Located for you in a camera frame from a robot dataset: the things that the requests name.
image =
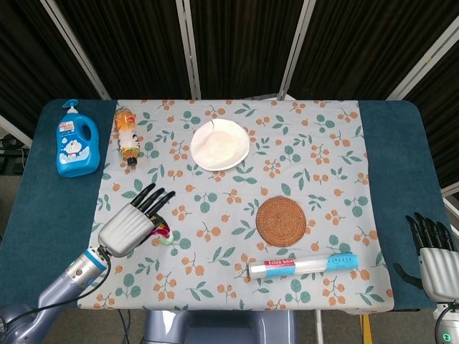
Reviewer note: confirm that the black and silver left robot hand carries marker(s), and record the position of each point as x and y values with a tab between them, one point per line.
127	225

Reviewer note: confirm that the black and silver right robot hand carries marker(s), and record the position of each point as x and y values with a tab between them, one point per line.
439	265

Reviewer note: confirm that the small red green object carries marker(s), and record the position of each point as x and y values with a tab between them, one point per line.
165	236

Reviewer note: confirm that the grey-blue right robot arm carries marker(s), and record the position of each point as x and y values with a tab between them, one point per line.
448	322

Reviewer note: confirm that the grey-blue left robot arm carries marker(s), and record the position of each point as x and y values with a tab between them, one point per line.
68	283

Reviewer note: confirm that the dark blue table cover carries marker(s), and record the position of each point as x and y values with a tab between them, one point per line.
46	200

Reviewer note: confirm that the orange juice plastic bottle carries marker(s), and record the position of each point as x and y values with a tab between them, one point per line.
127	134

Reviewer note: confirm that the blue detergent pump bottle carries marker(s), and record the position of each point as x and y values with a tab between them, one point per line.
77	143

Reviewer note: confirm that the floral orange fruit tablecloth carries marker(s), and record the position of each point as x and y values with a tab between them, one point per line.
229	286

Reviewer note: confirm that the white round paper plate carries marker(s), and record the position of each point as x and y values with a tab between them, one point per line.
219	144

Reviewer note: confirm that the food wrap roll blue label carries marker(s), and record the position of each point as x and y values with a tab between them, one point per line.
305	267

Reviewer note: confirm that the grey-blue robot torso base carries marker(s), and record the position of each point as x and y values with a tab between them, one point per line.
218	328

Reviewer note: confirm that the brown woven rattan coaster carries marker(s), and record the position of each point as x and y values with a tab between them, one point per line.
280	221

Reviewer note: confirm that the dark folding screen white frames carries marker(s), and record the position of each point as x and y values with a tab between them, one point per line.
244	43

